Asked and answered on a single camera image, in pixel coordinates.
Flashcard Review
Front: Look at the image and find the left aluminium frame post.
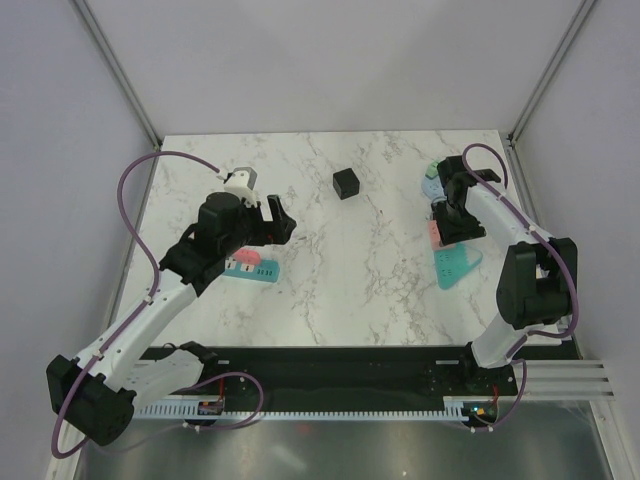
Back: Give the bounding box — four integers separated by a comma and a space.
69, 0, 162, 150

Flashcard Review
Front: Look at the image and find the teal square adapter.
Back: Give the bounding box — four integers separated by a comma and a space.
223, 259, 280, 283

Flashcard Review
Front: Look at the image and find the green plug adapter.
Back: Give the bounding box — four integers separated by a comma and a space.
425, 161, 439, 180

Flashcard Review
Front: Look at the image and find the white cable duct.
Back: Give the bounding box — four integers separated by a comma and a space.
133, 395, 497, 421

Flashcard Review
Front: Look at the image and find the pink cube socket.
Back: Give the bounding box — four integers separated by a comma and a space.
427, 220, 454, 251

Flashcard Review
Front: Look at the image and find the pink plug adapter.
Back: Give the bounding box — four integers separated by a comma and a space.
232, 248, 262, 265

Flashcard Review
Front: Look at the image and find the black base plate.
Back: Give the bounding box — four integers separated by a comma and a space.
193, 346, 518, 410

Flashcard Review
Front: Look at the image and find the right aluminium frame post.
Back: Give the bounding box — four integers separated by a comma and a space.
504, 0, 599, 148

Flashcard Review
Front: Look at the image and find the blue round power strip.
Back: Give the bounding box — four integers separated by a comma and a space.
421, 177, 445, 201

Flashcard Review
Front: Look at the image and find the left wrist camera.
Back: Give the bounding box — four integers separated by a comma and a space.
224, 167, 259, 208

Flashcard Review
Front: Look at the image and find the aluminium frame post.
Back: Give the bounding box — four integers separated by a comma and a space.
504, 0, 599, 148
69, 0, 162, 150

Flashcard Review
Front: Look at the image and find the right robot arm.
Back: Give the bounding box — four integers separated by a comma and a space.
432, 156, 579, 394

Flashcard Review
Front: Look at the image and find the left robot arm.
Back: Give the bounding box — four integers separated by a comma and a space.
46, 192, 297, 446

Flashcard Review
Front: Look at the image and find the black cube socket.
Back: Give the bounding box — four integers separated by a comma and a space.
332, 168, 360, 200

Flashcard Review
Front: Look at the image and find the teal triangular power strip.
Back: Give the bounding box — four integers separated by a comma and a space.
433, 243, 483, 290

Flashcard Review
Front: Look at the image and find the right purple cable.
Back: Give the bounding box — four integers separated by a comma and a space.
462, 143, 581, 401

